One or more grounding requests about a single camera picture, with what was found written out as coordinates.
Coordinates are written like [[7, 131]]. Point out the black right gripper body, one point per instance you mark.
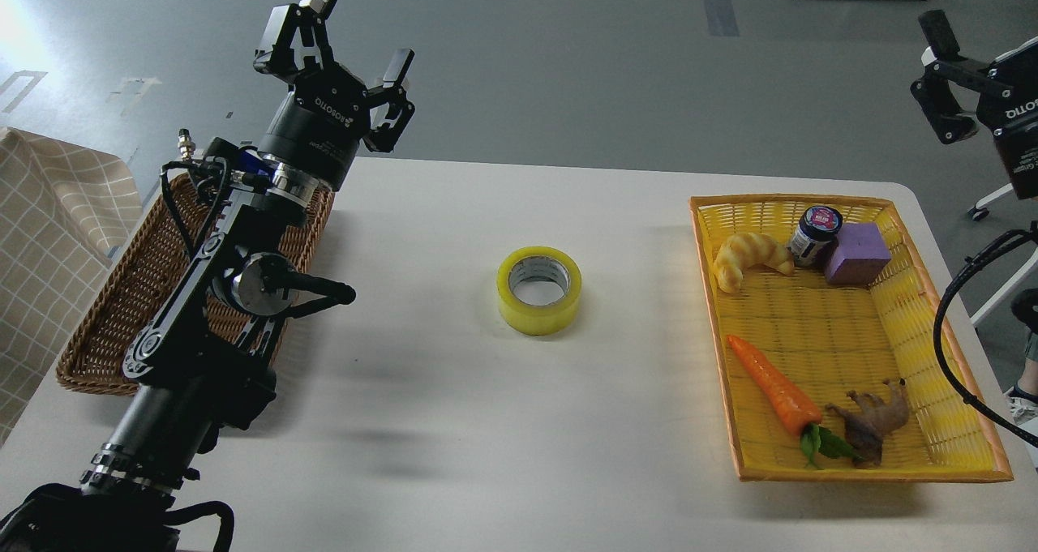
[[1011, 115]]

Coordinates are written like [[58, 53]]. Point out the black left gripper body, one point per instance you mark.
[[318, 127]]

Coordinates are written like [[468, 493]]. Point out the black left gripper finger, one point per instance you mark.
[[295, 47], [391, 102]]

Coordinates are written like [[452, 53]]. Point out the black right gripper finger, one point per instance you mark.
[[932, 91]]

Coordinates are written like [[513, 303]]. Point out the yellow tape roll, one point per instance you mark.
[[539, 264]]

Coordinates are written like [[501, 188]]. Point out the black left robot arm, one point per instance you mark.
[[203, 361]]

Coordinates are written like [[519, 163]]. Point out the purple foam block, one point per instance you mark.
[[859, 255]]

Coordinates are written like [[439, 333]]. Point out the small dark jar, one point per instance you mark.
[[817, 228]]

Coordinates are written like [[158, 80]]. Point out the brown wicker basket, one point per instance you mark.
[[143, 279]]

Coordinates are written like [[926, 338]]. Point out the beige checkered cloth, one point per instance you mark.
[[65, 209]]

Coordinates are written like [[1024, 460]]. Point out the yellow plastic basket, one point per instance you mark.
[[829, 340]]

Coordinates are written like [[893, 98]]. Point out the toy croissant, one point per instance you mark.
[[745, 250]]

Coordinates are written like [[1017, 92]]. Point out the brown toy animal figure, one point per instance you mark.
[[866, 429]]

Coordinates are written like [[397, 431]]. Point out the toy carrot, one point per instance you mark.
[[797, 412]]

